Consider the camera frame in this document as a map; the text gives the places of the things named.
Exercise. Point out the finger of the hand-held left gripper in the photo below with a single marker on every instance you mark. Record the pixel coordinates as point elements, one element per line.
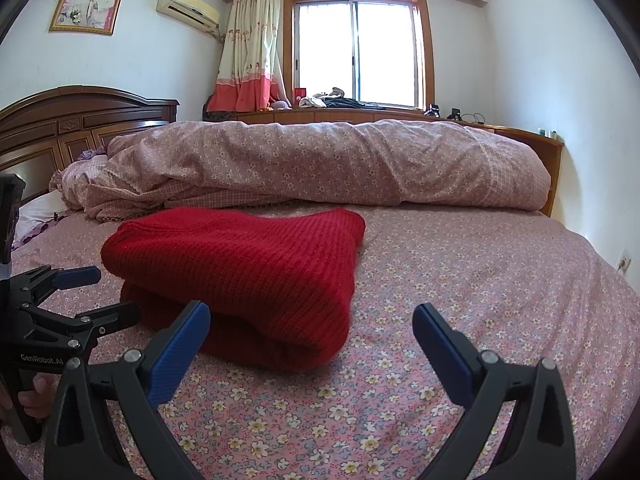
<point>110,317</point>
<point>75,276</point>

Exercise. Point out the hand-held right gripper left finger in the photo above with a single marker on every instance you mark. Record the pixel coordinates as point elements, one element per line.
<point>175,355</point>

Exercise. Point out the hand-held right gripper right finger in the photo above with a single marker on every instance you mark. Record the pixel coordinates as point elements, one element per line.
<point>442,355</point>

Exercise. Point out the red knitted cardigan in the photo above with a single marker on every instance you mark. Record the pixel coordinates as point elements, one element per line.
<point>240,270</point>

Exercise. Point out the pile of clothes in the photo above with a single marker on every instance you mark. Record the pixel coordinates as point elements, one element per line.
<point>345,102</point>

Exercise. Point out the person's left hand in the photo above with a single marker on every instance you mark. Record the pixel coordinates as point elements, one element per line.
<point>37,395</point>

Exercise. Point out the bed with pink floral sheet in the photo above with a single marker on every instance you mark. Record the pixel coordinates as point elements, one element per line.
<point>450,285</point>

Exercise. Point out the white and purple pillow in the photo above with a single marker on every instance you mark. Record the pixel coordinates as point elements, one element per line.
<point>40,210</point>

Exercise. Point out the dark wooden headboard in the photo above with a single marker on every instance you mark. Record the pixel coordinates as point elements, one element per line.
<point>75,125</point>

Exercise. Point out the pink floral quilt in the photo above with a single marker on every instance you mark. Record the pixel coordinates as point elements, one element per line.
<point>325,160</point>

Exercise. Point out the small black gadget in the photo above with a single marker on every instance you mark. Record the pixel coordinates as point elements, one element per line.
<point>432,111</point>

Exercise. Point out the pale purple bundle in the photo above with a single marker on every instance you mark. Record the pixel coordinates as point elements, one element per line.
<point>279,105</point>

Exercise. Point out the cream and red curtain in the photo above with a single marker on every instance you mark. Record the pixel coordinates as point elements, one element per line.
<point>245,60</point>

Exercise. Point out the small red box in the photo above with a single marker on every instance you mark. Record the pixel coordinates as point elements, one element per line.
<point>299,97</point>

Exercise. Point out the cream air conditioner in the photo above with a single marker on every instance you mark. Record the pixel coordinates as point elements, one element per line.
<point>187,10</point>

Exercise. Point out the wooden framed window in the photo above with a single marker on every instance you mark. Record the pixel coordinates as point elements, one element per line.
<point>355,50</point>

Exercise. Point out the white wall socket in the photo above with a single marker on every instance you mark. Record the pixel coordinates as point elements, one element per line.
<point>624,261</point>

